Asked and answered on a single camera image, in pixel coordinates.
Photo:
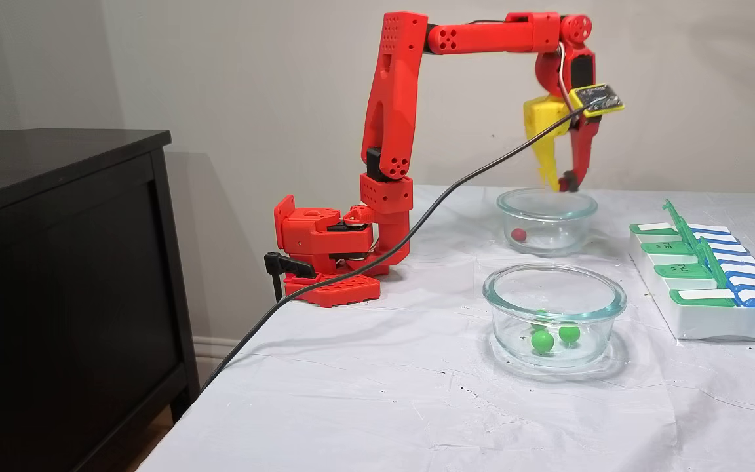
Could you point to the red round pill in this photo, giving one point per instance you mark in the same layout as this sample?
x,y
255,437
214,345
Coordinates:
x,y
518,234

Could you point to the weekly pill organizer box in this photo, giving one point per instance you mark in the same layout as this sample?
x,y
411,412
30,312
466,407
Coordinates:
x,y
712,324

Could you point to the clear glass bowl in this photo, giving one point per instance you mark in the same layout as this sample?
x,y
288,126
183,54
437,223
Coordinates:
x,y
574,223
515,308

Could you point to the green round pill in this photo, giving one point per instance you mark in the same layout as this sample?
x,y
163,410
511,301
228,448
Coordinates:
x,y
542,341
569,333

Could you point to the black table clamp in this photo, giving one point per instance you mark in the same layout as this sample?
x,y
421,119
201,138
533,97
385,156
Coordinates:
x,y
286,263

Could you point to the white tablecloth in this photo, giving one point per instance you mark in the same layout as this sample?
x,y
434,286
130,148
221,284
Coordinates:
x,y
384,406

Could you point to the white baseboard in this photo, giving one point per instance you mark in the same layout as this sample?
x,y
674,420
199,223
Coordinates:
x,y
213,351

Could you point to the black wooden cabinet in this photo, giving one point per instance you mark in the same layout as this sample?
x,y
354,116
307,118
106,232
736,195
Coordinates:
x,y
56,295

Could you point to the circuit board camera yellow mount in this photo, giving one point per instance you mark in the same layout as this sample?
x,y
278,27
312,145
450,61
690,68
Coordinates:
x,y
599,99

